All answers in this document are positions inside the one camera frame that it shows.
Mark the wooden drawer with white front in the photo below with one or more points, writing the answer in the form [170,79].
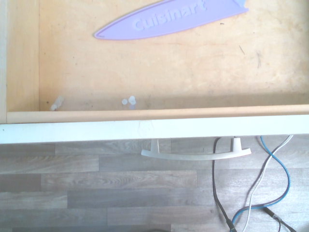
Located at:
[144,72]

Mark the purple Cuisinart knife sheath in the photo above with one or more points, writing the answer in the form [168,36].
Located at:
[157,24]

